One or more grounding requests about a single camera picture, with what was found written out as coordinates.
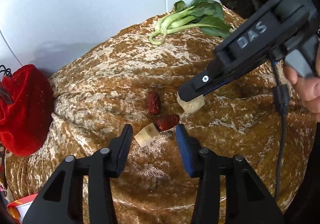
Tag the brown velvet blanket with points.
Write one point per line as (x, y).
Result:
(106, 88)

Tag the green bok choy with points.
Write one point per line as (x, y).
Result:
(207, 15)

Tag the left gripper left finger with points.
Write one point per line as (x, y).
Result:
(61, 198)

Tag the white yam cube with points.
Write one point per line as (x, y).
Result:
(147, 135)

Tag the white yam chunk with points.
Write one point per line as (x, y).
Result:
(193, 105)

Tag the person right hand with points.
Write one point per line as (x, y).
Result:
(307, 90)

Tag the red jujube date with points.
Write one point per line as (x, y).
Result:
(167, 122)
(153, 103)

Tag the red velvet drawstring pouch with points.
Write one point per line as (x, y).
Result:
(26, 105)

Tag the red white box tray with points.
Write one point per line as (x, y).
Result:
(19, 208)

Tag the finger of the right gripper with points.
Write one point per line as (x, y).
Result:
(202, 84)

